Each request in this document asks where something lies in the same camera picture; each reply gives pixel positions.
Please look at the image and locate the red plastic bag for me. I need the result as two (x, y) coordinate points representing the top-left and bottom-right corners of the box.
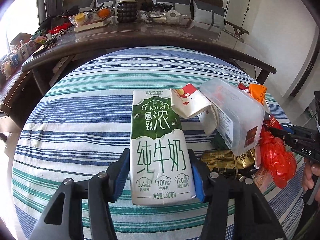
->
(259, 131), (297, 189)

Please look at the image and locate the green white milk carton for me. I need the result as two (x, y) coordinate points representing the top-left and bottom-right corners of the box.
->
(130, 90), (196, 206)

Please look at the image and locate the cream biscuit packet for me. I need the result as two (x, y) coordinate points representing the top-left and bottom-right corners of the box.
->
(253, 166), (272, 193)

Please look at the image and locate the right hand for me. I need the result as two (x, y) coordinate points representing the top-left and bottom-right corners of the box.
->
(302, 158), (319, 191)

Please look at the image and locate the crushed red metal can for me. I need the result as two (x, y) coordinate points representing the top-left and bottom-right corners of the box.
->
(238, 82), (282, 130)

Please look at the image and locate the clear plastic box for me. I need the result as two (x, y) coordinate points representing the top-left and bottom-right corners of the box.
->
(200, 77), (265, 156)

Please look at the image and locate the orange plastic wrapper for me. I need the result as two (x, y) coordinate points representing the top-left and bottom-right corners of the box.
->
(249, 84), (267, 105)

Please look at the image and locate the black gold snack wrapper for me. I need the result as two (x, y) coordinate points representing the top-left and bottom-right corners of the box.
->
(201, 148), (261, 178)

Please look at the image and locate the striped tablecloth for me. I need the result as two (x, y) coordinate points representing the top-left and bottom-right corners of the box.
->
(12, 46), (304, 239)

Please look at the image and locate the crumpled paper carton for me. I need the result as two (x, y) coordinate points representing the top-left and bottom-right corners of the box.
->
(170, 83), (219, 136)

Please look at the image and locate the grey white cushion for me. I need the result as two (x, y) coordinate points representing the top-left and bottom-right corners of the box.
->
(193, 0), (225, 29)
(152, 0), (191, 18)

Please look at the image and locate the dark long table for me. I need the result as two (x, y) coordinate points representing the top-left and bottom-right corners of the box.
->
(22, 22), (277, 84)

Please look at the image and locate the glass tray with items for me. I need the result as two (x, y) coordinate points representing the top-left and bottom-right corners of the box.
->
(138, 10), (189, 25)

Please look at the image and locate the fruit bowl with oranges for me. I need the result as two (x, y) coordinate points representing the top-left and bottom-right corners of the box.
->
(68, 6), (114, 27)

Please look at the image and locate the black ribbed plant pot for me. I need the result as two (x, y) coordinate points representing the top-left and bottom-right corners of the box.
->
(117, 0), (137, 23)

